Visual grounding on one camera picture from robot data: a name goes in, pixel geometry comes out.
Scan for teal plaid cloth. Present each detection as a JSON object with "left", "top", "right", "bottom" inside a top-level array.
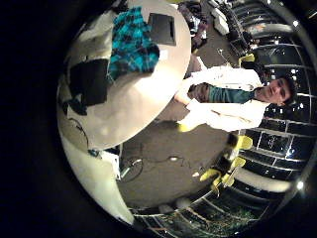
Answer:
[{"left": 107, "top": 6, "right": 161, "bottom": 82}]

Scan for white box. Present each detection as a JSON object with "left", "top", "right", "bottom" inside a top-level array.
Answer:
[{"left": 211, "top": 8, "right": 231, "bottom": 37}]

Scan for thin floor cable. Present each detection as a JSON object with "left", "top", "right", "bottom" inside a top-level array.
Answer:
[{"left": 120, "top": 155, "right": 196, "bottom": 182}]

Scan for yellow chair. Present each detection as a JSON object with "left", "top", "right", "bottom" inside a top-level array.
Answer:
[
  {"left": 221, "top": 173, "right": 236, "bottom": 187},
  {"left": 238, "top": 53, "right": 256, "bottom": 64},
  {"left": 237, "top": 135, "right": 254, "bottom": 151},
  {"left": 232, "top": 157, "right": 247, "bottom": 169},
  {"left": 199, "top": 168, "right": 222, "bottom": 182}
]

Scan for black flat mat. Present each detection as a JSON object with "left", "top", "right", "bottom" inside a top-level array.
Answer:
[{"left": 147, "top": 12, "right": 177, "bottom": 47}]

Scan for person in white coat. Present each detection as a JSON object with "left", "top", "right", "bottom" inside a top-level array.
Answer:
[{"left": 174, "top": 63, "right": 298, "bottom": 133}]

